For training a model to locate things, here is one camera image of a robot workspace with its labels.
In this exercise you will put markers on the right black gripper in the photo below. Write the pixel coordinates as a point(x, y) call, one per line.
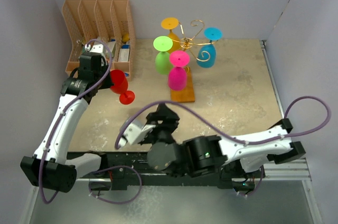
point(169, 120)

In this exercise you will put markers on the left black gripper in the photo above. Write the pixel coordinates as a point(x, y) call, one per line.
point(108, 83)

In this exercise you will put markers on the red plastic wine glass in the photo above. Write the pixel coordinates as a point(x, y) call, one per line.
point(120, 87)

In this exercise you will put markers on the pink plastic wine glass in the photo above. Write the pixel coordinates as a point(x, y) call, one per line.
point(177, 77)

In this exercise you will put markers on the blue plastic wine glass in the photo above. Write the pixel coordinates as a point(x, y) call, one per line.
point(212, 34)

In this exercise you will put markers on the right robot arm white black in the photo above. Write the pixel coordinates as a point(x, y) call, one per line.
point(203, 155)

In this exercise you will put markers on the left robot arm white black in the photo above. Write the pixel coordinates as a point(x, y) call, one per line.
point(48, 167)

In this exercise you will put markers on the wooden rack base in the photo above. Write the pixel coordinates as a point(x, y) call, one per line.
point(186, 95)

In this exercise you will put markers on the green plastic wine glass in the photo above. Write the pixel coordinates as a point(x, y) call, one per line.
point(162, 61)

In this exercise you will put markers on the orange plastic wine glass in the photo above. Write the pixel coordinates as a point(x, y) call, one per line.
point(170, 23)

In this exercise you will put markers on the white blue box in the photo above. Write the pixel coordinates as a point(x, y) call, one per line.
point(124, 53)

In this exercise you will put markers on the white medicine box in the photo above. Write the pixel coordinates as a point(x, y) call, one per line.
point(112, 47)

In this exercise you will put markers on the yellow object in organizer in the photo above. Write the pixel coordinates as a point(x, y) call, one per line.
point(125, 38)

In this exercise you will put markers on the peach plastic file organizer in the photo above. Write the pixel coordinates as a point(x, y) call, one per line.
point(104, 19)

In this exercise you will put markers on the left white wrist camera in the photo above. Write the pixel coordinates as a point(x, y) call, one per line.
point(97, 48)

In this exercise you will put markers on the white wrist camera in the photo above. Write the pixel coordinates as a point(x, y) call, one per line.
point(97, 48)
point(134, 132)

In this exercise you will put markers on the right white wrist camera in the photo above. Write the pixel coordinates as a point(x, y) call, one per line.
point(134, 132)

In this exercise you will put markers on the gold wire glass rack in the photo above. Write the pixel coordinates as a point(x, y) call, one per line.
point(187, 43)

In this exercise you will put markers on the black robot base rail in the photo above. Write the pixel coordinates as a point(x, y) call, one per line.
point(134, 167)

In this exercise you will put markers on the aluminium frame rail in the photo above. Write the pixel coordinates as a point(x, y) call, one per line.
point(297, 171)

